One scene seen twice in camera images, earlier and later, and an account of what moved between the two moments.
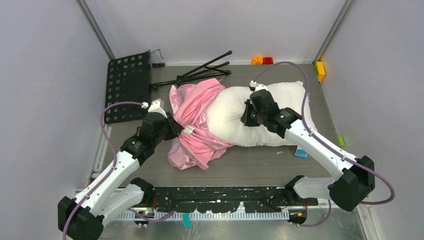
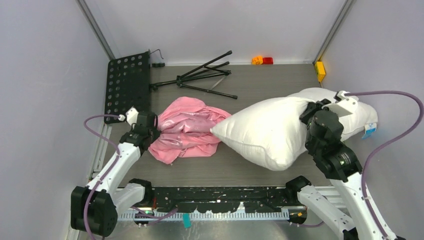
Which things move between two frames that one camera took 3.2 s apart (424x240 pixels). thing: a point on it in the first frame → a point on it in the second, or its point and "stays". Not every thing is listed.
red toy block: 267,60 stays
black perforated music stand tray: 128,81 stays
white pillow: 225,108 → 271,133
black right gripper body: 260,115 → 306,114
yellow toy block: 320,70 stays
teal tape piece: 187,220 stays
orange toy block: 258,60 stays
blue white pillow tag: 301,153 → 369,128
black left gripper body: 166,133 → 154,134
